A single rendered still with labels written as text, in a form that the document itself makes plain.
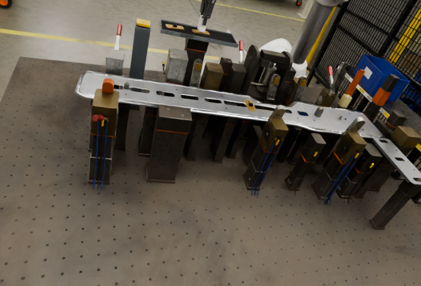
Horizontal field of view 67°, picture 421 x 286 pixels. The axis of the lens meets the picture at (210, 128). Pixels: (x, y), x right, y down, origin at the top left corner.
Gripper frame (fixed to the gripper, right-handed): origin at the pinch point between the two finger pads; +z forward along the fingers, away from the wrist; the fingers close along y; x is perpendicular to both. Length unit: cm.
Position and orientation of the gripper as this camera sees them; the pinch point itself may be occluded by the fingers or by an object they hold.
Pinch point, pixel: (202, 24)
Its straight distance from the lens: 156.7
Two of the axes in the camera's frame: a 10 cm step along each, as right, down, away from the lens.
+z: -2.5, 7.9, 5.6
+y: -3.0, -6.2, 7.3
